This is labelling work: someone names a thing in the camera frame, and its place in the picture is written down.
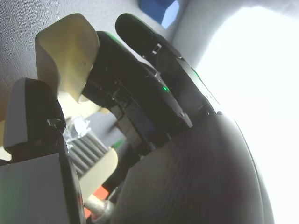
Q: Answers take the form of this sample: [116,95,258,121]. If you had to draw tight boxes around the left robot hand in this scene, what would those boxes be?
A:
[0,13,275,224]

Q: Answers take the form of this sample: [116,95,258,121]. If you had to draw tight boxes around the white paper ball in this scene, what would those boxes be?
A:
[63,115,92,143]

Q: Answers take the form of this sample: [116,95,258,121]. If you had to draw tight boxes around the cream plastic dustpan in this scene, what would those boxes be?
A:
[0,13,112,123]

